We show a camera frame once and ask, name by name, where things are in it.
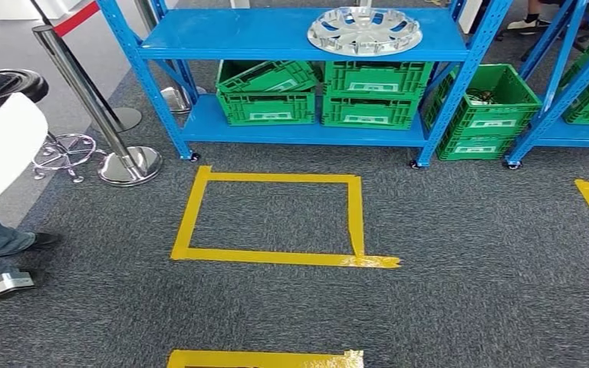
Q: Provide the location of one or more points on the white curved plastic part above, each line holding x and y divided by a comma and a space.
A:
0, 152

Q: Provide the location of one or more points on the blue metal shelf rack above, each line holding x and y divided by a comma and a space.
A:
579, 134
274, 33

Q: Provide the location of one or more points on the person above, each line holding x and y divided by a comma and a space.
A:
528, 20
0, 238

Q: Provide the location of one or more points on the black stool with chrome base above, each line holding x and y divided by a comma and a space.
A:
5, 89

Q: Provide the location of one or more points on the black pole stanchion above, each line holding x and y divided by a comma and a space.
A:
127, 119

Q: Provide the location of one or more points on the short red barrier belt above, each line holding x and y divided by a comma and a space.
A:
76, 18

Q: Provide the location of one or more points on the silver wheel hubcap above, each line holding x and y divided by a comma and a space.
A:
363, 30

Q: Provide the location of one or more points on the black office chair base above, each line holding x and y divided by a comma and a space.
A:
564, 40

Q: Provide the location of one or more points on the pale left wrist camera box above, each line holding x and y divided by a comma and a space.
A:
0, 285

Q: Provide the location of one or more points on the chrome stanchion post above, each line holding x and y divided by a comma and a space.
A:
177, 99
129, 165

